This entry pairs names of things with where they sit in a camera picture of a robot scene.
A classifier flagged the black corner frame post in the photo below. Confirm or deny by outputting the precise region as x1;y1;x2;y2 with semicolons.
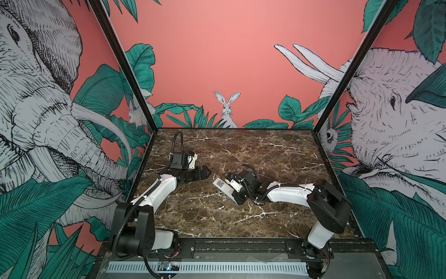
88;0;158;132
312;0;398;134

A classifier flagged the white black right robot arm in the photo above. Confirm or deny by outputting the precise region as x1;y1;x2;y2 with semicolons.
225;170;352;259

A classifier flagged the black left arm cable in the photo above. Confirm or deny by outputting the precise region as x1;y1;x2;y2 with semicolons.
171;130;185;154

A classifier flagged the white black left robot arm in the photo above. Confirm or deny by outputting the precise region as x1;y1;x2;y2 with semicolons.
109;151;211;260

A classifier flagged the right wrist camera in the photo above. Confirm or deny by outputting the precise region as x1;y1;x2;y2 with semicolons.
225;173;244;193

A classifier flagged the black right corner frame post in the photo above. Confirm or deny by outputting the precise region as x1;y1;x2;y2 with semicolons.
312;0;398;134

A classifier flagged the white slotted cable duct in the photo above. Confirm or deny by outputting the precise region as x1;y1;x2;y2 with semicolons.
104;261;309;276

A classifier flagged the black left corner frame post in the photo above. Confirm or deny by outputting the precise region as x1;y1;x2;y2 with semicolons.
88;0;158;132

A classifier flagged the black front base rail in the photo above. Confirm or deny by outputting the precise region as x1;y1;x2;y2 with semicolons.
99;238;379;260

